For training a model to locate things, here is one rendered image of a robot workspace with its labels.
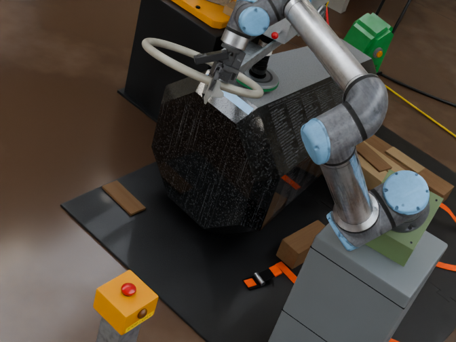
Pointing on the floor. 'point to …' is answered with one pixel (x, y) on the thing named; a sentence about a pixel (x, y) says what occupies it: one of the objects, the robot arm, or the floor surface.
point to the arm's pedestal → (353, 292)
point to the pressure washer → (373, 34)
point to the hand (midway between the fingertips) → (203, 97)
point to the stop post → (123, 308)
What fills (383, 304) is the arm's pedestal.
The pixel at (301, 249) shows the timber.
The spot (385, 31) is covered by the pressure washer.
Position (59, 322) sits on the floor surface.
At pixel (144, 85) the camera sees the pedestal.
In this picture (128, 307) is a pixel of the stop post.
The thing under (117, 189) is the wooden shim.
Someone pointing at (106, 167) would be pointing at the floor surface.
